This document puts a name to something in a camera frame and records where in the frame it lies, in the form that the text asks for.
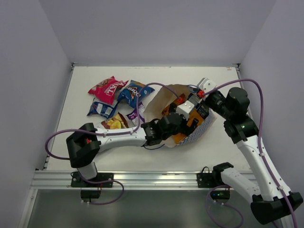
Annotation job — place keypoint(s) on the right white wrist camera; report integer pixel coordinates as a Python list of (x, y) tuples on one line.
[(205, 85)]

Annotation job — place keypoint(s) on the aluminium mounting rail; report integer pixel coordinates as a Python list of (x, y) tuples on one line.
[(145, 180)]

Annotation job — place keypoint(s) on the orange snack bag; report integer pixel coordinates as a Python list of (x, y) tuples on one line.
[(172, 108)]

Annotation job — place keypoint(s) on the front blue bag handle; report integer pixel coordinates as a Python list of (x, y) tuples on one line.
[(153, 148)]

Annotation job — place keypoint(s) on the blue Doritos chip bag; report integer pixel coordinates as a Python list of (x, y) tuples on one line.
[(134, 92)]

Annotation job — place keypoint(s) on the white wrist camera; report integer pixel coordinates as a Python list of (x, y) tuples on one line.
[(205, 85), (185, 109)]

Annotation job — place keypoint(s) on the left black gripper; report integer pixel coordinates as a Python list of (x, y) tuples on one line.
[(188, 122)]

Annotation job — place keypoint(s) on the black controller box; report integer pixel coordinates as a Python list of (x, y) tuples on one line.
[(220, 195), (88, 195)]

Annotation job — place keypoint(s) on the checkered paper bag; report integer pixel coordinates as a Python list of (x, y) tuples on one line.
[(163, 98)]

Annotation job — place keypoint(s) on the left black controller box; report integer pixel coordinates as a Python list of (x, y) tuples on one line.
[(88, 195)]

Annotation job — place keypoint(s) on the purple snack packet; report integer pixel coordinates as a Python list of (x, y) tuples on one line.
[(133, 116)]

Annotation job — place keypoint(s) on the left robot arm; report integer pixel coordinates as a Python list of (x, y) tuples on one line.
[(85, 143)]

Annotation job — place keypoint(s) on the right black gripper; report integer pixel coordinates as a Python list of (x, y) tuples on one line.
[(208, 97)]

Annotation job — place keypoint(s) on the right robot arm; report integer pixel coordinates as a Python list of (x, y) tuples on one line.
[(270, 199)]

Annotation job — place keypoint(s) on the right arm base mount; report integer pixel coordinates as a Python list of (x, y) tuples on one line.
[(210, 179)]

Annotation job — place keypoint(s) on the brown Chips Ahoy bag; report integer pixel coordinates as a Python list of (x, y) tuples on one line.
[(118, 121)]

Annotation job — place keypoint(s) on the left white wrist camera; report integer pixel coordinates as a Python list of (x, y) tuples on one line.
[(185, 109)]

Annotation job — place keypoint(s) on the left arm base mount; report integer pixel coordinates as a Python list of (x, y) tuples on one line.
[(78, 182)]

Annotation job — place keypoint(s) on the blue white cookie bag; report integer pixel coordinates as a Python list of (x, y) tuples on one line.
[(103, 109)]

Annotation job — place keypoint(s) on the dark blue snack packet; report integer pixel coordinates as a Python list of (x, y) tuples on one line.
[(199, 105)]

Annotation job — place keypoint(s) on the blue paper bag handle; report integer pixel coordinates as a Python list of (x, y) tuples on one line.
[(193, 88)]

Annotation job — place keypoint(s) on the right black controller box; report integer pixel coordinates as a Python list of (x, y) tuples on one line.
[(220, 195)]

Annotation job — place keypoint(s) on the red KitKat snack bag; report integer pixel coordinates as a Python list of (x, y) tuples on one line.
[(105, 90)]

